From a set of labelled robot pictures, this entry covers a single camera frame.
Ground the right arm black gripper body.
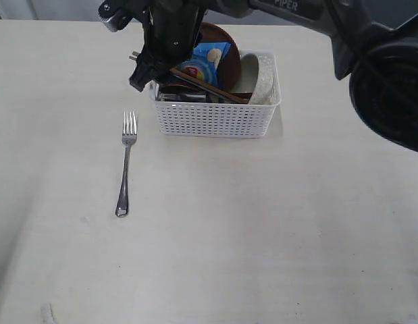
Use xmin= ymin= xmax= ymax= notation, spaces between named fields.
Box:
xmin=140 ymin=1 xmax=207 ymax=73

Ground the wooden chopstick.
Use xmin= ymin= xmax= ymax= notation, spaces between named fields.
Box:
xmin=170 ymin=68 xmax=249 ymax=104

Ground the blue chips bag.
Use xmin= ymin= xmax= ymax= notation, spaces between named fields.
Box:
xmin=176 ymin=42 xmax=230 ymax=87

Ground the silver metal fork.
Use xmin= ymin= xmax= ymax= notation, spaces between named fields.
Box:
xmin=115 ymin=111 xmax=138 ymax=217

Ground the brown wooden plate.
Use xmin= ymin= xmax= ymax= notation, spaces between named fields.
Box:
xmin=200 ymin=22 xmax=242 ymax=92

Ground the dark red wooden spoon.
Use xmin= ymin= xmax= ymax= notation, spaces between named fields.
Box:
xmin=158 ymin=82 xmax=231 ymax=103

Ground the silver table knife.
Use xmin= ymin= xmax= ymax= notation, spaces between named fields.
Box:
xmin=174 ymin=74 xmax=230 ymax=100

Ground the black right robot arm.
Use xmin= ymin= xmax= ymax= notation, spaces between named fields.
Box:
xmin=130 ymin=1 xmax=418 ymax=152

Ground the stainless steel cup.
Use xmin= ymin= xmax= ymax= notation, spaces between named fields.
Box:
xmin=156 ymin=92 xmax=207 ymax=103

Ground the white perforated plastic basket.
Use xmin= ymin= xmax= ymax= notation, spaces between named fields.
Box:
xmin=149 ymin=49 xmax=282 ymax=138

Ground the speckled ceramic bowl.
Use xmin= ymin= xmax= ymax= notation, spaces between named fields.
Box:
xmin=232 ymin=53 xmax=274 ymax=105

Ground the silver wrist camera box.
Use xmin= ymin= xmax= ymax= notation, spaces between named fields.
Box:
xmin=98 ymin=0 xmax=132 ymax=32

